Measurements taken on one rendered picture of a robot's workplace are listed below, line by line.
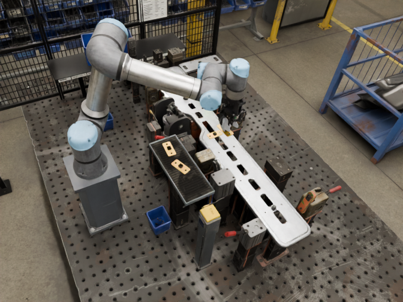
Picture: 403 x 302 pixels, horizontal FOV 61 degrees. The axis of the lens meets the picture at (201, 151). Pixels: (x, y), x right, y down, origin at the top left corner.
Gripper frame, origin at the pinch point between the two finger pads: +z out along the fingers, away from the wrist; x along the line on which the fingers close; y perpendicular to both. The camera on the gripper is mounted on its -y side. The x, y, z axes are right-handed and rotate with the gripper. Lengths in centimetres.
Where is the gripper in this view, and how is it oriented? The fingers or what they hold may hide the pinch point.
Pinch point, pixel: (225, 127)
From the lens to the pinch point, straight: 155.7
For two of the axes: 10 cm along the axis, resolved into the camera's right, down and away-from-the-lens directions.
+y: 5.7, 6.4, -5.1
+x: 8.2, -4.0, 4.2
